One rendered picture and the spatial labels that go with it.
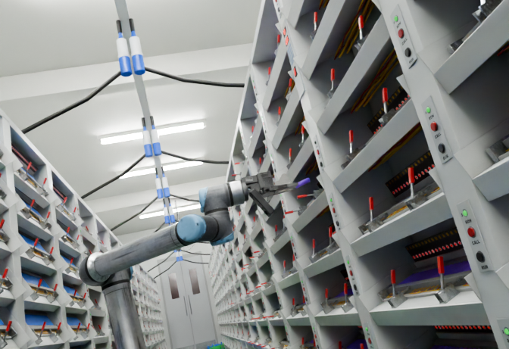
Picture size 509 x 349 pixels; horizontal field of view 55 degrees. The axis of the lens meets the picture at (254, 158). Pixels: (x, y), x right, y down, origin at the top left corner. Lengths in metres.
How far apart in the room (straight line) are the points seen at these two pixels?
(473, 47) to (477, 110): 0.14
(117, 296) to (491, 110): 1.60
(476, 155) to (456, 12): 0.29
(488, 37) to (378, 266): 0.89
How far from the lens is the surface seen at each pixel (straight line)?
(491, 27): 0.83
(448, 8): 1.05
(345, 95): 1.38
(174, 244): 1.75
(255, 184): 1.87
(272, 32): 2.28
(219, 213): 1.80
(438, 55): 0.98
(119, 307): 2.11
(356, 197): 1.58
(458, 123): 0.93
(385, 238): 1.30
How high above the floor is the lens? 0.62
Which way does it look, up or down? 17 degrees up
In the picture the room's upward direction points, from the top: 13 degrees counter-clockwise
